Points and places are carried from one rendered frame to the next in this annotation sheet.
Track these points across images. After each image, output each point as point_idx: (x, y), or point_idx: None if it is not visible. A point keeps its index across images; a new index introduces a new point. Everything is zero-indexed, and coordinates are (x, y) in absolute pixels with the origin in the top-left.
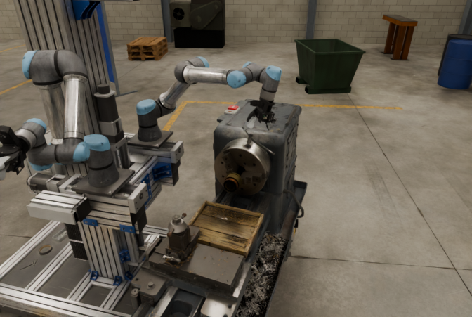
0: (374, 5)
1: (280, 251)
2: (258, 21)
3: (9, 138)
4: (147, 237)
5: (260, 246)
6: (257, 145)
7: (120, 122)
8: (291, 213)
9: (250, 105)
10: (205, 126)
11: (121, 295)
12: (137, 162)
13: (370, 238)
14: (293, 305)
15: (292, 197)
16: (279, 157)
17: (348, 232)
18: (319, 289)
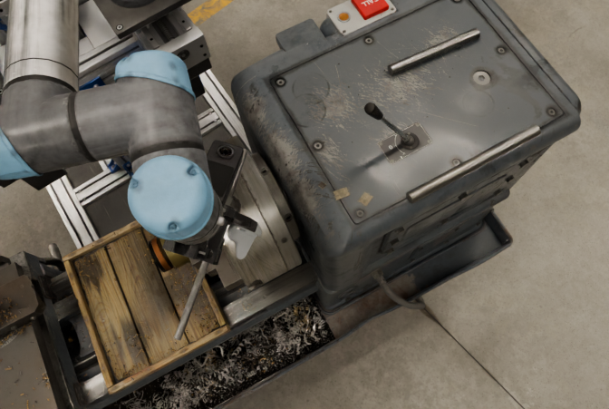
0: None
1: (293, 352)
2: None
3: None
4: (204, 111)
5: (266, 318)
6: (267, 212)
7: None
8: (406, 284)
9: (430, 20)
10: None
11: (106, 191)
12: (89, 37)
13: (597, 384)
14: (332, 374)
15: (447, 249)
16: (324, 265)
17: (570, 337)
18: (394, 386)
